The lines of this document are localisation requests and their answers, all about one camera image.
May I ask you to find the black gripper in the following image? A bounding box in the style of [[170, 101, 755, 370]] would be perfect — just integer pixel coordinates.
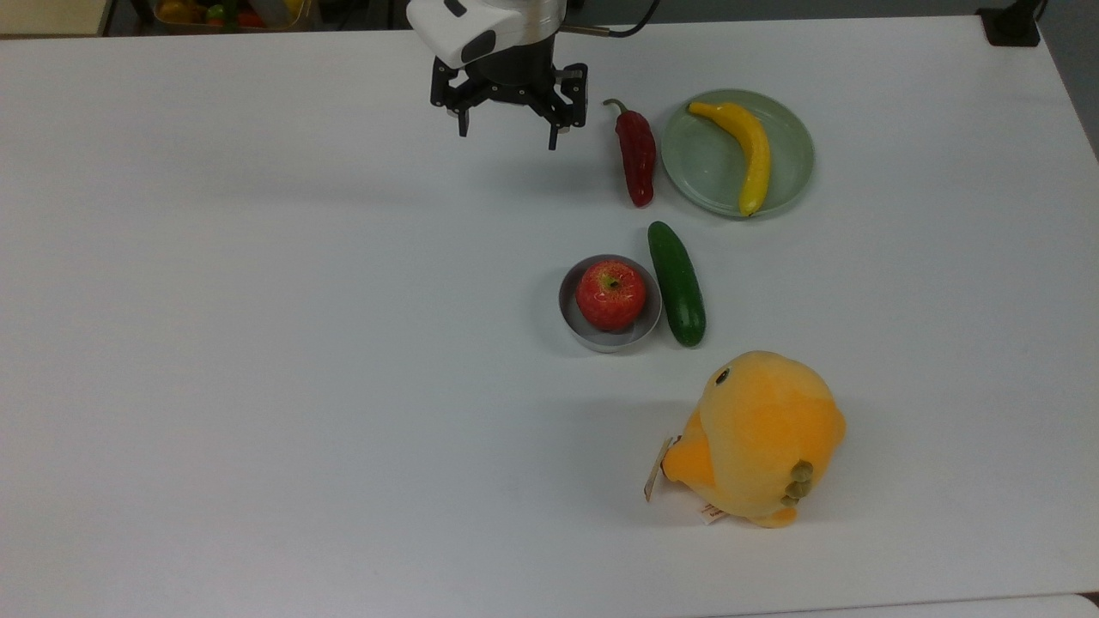
[[429, 39, 590, 152]]

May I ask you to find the red chili pepper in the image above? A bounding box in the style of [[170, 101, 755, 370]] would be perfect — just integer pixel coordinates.
[[603, 98, 658, 209]]

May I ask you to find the pale green plastic plate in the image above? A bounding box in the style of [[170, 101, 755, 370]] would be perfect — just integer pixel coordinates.
[[660, 88, 815, 219]]

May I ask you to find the red apple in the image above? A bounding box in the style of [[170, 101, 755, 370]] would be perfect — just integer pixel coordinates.
[[575, 260, 647, 333]]

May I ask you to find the green cucumber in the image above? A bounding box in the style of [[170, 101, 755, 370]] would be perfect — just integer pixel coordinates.
[[647, 221, 707, 348]]

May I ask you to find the small grey bowl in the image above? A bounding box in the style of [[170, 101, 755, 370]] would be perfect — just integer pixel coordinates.
[[558, 254, 664, 354]]

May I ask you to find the yellow banana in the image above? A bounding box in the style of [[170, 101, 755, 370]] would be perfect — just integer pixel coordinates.
[[688, 101, 773, 218]]

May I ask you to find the clear box of toy fruit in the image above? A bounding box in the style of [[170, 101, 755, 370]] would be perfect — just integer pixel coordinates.
[[150, 0, 320, 33]]

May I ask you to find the yellow plush chick toy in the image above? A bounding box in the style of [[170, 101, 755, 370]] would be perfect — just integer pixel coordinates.
[[644, 350, 847, 529]]

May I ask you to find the black stand base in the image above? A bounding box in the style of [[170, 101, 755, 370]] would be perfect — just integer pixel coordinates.
[[977, 0, 1047, 48]]

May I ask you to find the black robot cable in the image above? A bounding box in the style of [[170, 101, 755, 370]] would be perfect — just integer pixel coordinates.
[[562, 0, 664, 39]]

